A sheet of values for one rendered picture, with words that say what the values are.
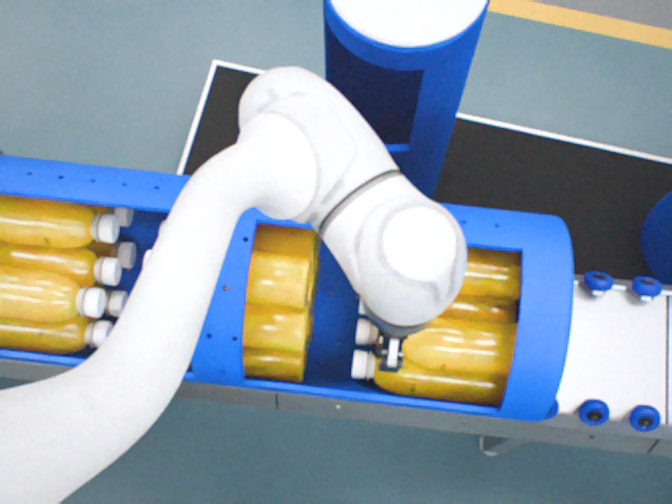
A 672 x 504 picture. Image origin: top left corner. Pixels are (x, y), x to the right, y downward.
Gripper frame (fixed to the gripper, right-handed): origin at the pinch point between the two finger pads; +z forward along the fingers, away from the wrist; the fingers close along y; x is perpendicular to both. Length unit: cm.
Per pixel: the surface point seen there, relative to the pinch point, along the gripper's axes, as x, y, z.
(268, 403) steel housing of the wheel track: 17.4, -7.6, 28.7
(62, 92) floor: 97, 83, 115
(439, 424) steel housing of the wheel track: -10.3, -7.6, 28.8
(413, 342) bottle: -3.1, -0.6, 0.7
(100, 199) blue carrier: 39.1, 11.4, -7.7
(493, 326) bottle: -13.4, 2.8, 0.5
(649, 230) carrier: -64, 53, 93
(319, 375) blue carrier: 9.2, -4.3, 14.5
